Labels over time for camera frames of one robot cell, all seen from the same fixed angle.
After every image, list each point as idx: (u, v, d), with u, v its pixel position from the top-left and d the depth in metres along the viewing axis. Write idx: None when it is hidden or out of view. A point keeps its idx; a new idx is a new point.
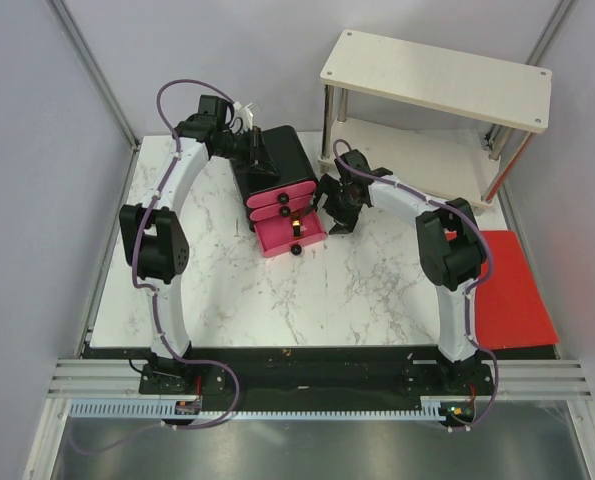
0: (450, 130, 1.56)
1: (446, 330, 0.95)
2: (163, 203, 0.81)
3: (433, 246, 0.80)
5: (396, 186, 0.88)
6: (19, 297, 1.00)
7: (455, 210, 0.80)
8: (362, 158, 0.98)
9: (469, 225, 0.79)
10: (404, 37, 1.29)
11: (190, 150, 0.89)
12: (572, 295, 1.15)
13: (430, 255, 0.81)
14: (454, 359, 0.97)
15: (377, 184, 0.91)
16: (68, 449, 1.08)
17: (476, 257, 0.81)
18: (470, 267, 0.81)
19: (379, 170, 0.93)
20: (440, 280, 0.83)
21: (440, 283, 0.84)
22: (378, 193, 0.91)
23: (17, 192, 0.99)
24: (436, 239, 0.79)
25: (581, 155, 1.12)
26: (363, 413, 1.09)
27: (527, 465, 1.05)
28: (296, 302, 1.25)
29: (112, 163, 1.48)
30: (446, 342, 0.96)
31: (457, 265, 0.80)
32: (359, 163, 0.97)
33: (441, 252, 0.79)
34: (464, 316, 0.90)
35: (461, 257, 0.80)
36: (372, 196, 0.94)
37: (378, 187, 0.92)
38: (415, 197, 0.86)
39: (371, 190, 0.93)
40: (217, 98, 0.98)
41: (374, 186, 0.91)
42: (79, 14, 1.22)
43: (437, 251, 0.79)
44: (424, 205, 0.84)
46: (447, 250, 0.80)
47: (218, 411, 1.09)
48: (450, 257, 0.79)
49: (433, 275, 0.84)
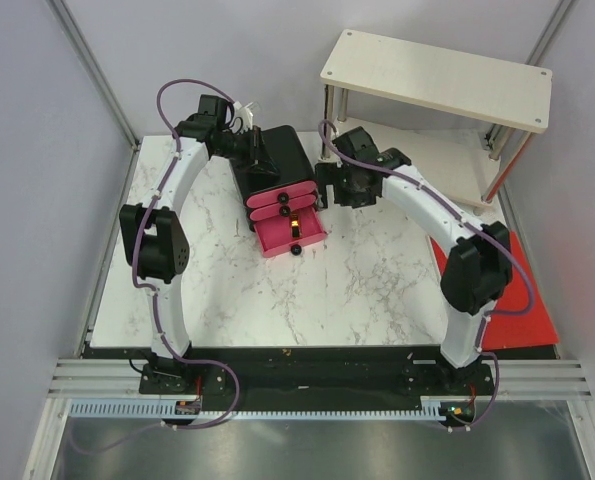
0: (449, 130, 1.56)
1: (453, 339, 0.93)
2: (163, 203, 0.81)
3: (467, 276, 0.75)
5: (419, 188, 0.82)
6: (19, 297, 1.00)
7: (493, 239, 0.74)
8: (367, 139, 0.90)
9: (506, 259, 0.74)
10: (404, 37, 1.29)
11: (190, 150, 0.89)
12: (571, 294, 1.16)
13: (460, 283, 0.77)
14: (459, 365, 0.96)
15: (394, 178, 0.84)
16: (68, 448, 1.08)
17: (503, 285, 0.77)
18: (494, 293, 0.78)
19: (390, 155, 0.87)
20: (461, 304, 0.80)
21: (460, 305, 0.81)
22: (395, 190, 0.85)
23: (18, 191, 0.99)
24: (472, 270, 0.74)
25: (580, 156, 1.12)
26: (363, 413, 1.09)
27: (527, 466, 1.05)
28: (296, 302, 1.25)
29: (112, 163, 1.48)
30: (451, 350, 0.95)
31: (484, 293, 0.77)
32: (365, 144, 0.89)
33: (473, 283, 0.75)
34: (476, 332, 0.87)
35: (490, 288, 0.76)
36: (384, 187, 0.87)
37: (394, 181, 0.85)
38: (448, 215, 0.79)
39: (384, 182, 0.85)
40: (216, 98, 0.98)
41: (389, 179, 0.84)
42: (79, 14, 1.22)
43: (469, 281, 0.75)
44: (458, 226, 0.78)
46: (478, 280, 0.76)
47: (218, 411, 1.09)
48: (479, 286, 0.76)
49: (454, 297, 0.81)
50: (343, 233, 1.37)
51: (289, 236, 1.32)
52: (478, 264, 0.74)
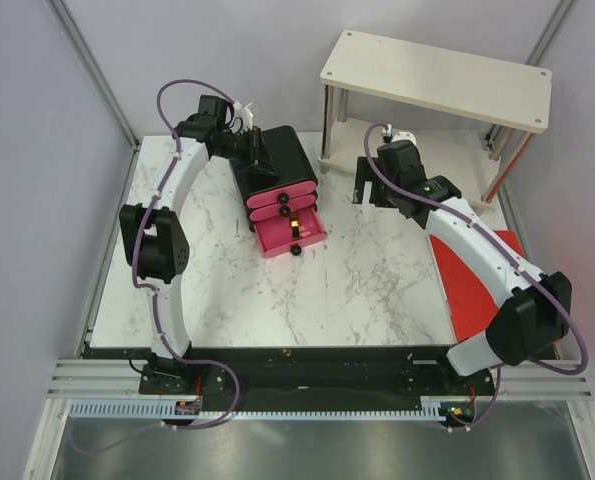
0: (449, 130, 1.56)
1: (466, 353, 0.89)
2: (163, 203, 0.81)
3: (523, 333, 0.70)
5: (470, 226, 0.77)
6: (19, 297, 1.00)
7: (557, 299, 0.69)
8: (415, 160, 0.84)
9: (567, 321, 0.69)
10: (403, 37, 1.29)
11: (190, 150, 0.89)
12: (570, 294, 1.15)
13: (513, 339, 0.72)
14: (462, 373, 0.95)
15: (443, 211, 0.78)
16: (68, 449, 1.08)
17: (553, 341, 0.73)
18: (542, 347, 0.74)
19: (438, 184, 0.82)
20: (506, 358, 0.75)
21: (504, 357, 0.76)
22: (441, 224, 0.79)
23: (18, 191, 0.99)
24: (529, 327, 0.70)
25: (580, 156, 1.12)
26: (363, 413, 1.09)
27: (527, 466, 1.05)
28: (296, 302, 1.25)
29: (112, 163, 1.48)
30: (464, 364, 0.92)
31: (535, 349, 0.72)
32: (413, 165, 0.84)
33: (527, 338, 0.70)
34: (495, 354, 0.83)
35: (542, 341, 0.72)
36: (430, 218, 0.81)
37: (441, 215, 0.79)
38: (504, 260, 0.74)
39: (430, 214, 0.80)
40: (216, 98, 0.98)
41: (436, 212, 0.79)
42: (79, 14, 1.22)
43: (524, 337, 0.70)
44: (515, 274, 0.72)
46: (533, 336, 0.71)
47: (218, 411, 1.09)
48: (532, 344, 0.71)
49: (499, 349, 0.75)
50: (343, 233, 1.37)
51: (288, 236, 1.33)
52: (534, 320, 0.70)
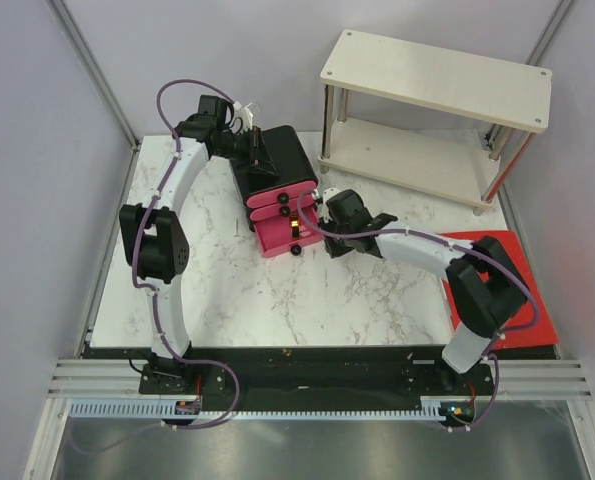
0: (450, 130, 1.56)
1: (458, 348, 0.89)
2: (163, 203, 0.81)
3: (475, 298, 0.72)
5: (407, 234, 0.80)
6: (19, 296, 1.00)
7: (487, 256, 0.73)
8: (359, 204, 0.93)
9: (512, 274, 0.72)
10: (403, 37, 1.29)
11: (190, 150, 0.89)
12: (570, 293, 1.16)
13: (473, 309, 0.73)
14: (461, 371, 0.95)
15: (385, 235, 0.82)
16: (68, 448, 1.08)
17: (518, 301, 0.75)
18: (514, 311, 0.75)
19: (380, 217, 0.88)
20: (486, 332, 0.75)
21: (484, 333, 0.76)
22: (386, 243, 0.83)
23: (18, 191, 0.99)
24: (478, 290, 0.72)
25: (580, 156, 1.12)
26: (363, 413, 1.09)
27: (527, 466, 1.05)
28: (296, 302, 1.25)
29: (112, 163, 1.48)
30: (457, 358, 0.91)
31: (504, 313, 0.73)
32: (357, 208, 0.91)
33: (485, 304, 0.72)
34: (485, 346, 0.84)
35: (504, 306, 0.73)
36: (380, 246, 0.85)
37: (384, 236, 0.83)
38: (437, 244, 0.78)
39: (378, 242, 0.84)
40: (216, 98, 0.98)
41: (379, 237, 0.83)
42: (79, 13, 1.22)
43: (480, 302, 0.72)
44: (449, 250, 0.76)
46: (491, 302, 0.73)
47: (218, 411, 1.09)
48: (496, 307, 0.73)
49: (475, 327, 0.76)
50: None
51: (288, 236, 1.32)
52: (481, 284, 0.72)
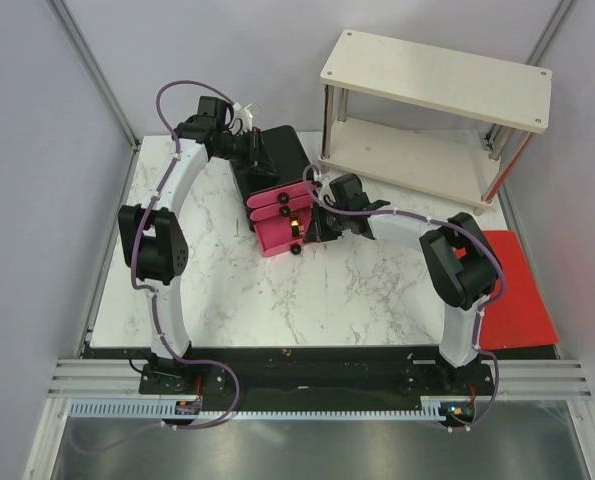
0: (449, 130, 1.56)
1: (450, 336, 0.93)
2: (162, 203, 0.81)
3: (441, 264, 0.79)
5: (395, 213, 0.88)
6: (19, 296, 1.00)
7: (459, 227, 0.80)
8: (358, 188, 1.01)
9: (480, 245, 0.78)
10: (403, 37, 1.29)
11: (189, 151, 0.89)
12: (571, 293, 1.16)
13: (441, 275, 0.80)
14: (457, 364, 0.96)
15: (377, 215, 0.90)
16: (68, 448, 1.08)
17: (488, 274, 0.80)
18: (484, 284, 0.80)
19: (375, 203, 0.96)
20: (454, 301, 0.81)
21: (452, 302, 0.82)
22: (379, 223, 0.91)
23: (17, 191, 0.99)
24: (445, 257, 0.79)
25: (580, 156, 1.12)
26: (363, 413, 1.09)
27: (527, 466, 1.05)
28: (296, 302, 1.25)
29: (112, 163, 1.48)
30: (450, 349, 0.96)
31: (472, 282, 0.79)
32: (357, 192, 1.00)
33: (452, 272, 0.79)
34: (472, 329, 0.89)
35: (473, 276, 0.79)
36: (372, 227, 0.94)
37: (377, 217, 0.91)
38: (418, 220, 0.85)
39: (370, 222, 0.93)
40: (216, 99, 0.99)
41: (372, 217, 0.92)
42: (79, 13, 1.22)
43: (447, 268, 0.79)
44: (426, 225, 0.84)
46: (460, 271, 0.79)
47: (218, 411, 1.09)
48: (462, 275, 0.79)
49: (444, 294, 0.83)
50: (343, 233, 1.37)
51: (287, 235, 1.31)
52: (447, 253, 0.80)
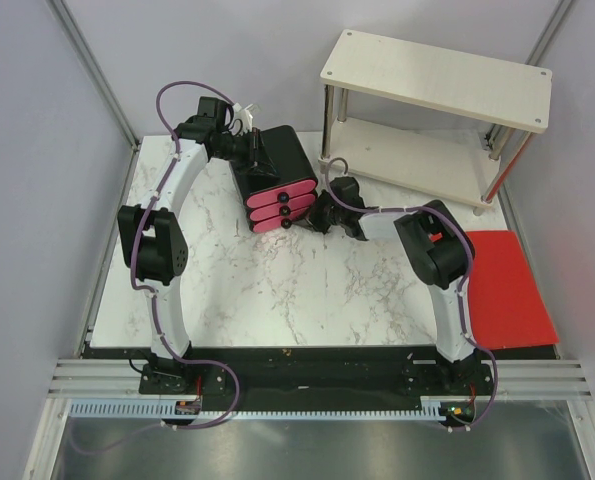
0: (449, 130, 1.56)
1: (442, 330, 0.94)
2: (161, 203, 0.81)
3: (412, 245, 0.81)
5: (380, 212, 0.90)
6: (20, 296, 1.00)
7: (432, 210, 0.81)
8: (355, 192, 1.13)
9: (452, 226, 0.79)
10: (404, 37, 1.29)
11: (189, 151, 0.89)
12: (570, 293, 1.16)
13: (415, 256, 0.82)
14: (452, 358, 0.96)
15: (366, 217, 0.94)
16: (68, 448, 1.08)
17: (462, 253, 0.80)
18: (458, 263, 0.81)
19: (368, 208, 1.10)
20: (429, 280, 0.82)
21: (429, 281, 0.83)
22: (368, 224, 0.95)
23: (17, 192, 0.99)
24: (416, 238, 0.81)
25: (580, 156, 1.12)
26: (363, 413, 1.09)
27: (527, 466, 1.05)
28: (295, 302, 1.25)
29: (112, 163, 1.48)
30: (444, 343, 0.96)
31: (445, 262, 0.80)
32: (353, 197, 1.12)
33: (424, 252, 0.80)
34: (459, 316, 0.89)
35: (446, 256, 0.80)
36: (365, 229, 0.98)
37: (366, 219, 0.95)
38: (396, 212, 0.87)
39: (361, 224, 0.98)
40: (216, 99, 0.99)
41: (362, 219, 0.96)
42: (79, 13, 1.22)
43: (419, 248, 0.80)
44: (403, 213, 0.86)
46: (432, 250, 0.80)
47: (218, 411, 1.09)
48: (435, 255, 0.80)
49: (420, 275, 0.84)
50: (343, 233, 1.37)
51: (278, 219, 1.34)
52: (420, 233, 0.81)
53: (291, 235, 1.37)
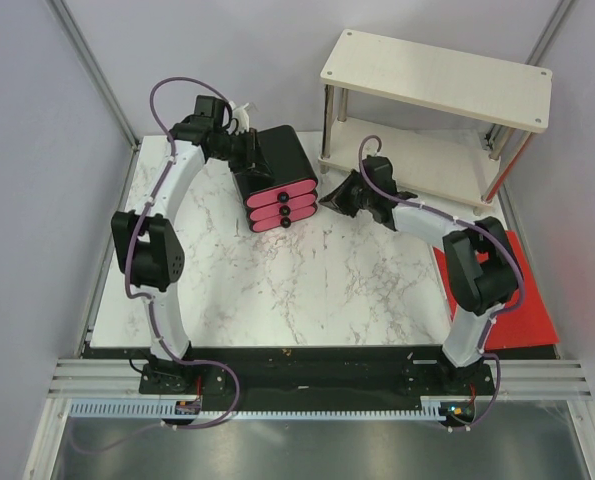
0: (449, 130, 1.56)
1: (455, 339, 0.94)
2: (157, 209, 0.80)
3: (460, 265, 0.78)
5: (422, 209, 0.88)
6: (19, 296, 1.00)
7: (485, 231, 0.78)
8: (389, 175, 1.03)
9: (502, 249, 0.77)
10: (404, 37, 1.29)
11: (185, 154, 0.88)
12: (570, 293, 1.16)
13: (460, 278, 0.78)
14: (458, 364, 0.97)
15: (402, 207, 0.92)
16: (68, 448, 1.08)
17: (508, 282, 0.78)
18: (502, 292, 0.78)
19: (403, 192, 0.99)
20: (467, 304, 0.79)
21: (466, 306, 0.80)
22: (403, 214, 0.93)
23: (17, 192, 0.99)
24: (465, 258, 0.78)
25: (580, 156, 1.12)
26: (363, 413, 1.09)
27: (527, 466, 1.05)
28: (296, 302, 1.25)
29: (112, 163, 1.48)
30: (453, 349, 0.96)
31: (490, 288, 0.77)
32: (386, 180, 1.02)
33: (472, 274, 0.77)
34: (481, 335, 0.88)
35: (492, 283, 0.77)
36: (396, 218, 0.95)
37: (402, 208, 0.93)
38: (443, 218, 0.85)
39: (393, 211, 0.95)
40: (214, 98, 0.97)
41: (396, 208, 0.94)
42: (79, 13, 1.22)
43: (467, 270, 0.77)
44: (452, 224, 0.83)
46: (479, 274, 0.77)
47: (218, 411, 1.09)
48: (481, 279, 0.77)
49: (460, 298, 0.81)
50: (343, 233, 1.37)
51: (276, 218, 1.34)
52: (470, 254, 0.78)
53: (291, 235, 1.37)
